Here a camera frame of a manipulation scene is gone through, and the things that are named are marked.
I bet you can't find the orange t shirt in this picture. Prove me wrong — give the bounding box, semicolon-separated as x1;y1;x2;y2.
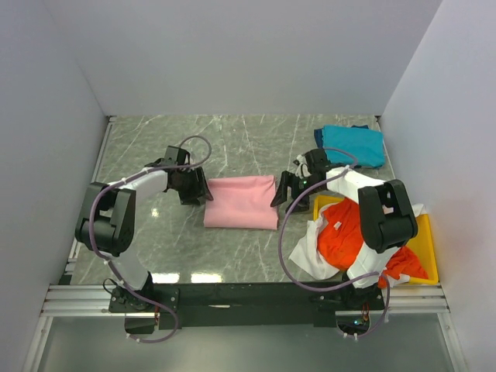
314;195;428;283

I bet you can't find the white t shirt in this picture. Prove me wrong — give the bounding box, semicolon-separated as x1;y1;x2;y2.
290;219;403;289

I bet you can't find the folded teal t shirt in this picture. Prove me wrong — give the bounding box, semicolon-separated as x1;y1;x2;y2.
322;126;385;168

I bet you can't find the black base beam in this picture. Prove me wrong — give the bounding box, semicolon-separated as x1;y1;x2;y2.
108;283;384;334

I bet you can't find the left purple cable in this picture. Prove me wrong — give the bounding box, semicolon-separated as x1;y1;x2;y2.
88;135;213;345

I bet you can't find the purple cable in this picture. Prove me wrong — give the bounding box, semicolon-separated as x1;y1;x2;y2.
88;135;213;345
277;147;390;339

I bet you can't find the yellow plastic bin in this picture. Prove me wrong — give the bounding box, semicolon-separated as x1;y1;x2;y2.
312;194;440;287

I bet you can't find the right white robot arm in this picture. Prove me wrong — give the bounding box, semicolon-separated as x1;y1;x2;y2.
271;147;419;309

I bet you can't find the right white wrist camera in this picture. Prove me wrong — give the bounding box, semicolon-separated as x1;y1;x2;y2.
294;155;311;179

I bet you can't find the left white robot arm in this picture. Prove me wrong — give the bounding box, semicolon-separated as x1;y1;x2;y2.
74;146;213;312

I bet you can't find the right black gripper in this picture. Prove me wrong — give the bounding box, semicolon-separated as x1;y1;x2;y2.
270;170;323;215

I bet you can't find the pink t shirt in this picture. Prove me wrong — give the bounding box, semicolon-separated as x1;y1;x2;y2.
204;175;278;230

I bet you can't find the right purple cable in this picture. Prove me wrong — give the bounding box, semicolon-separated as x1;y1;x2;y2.
277;147;390;339

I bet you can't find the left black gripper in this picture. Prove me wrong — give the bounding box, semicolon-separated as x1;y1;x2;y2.
172;167;212;205

